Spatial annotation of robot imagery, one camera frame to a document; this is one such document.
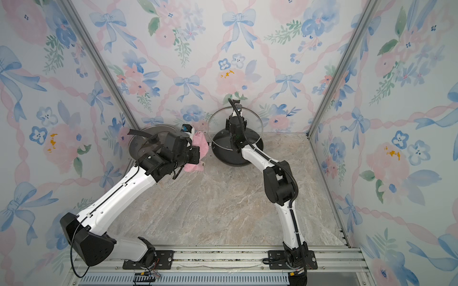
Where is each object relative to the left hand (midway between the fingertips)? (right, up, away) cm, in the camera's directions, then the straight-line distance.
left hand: (199, 148), depth 75 cm
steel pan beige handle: (-43, +3, +34) cm, 55 cm away
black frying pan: (+10, -1, +12) cm, 16 cm away
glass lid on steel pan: (-43, +3, +33) cm, 55 cm away
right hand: (+17, +19, +18) cm, 31 cm away
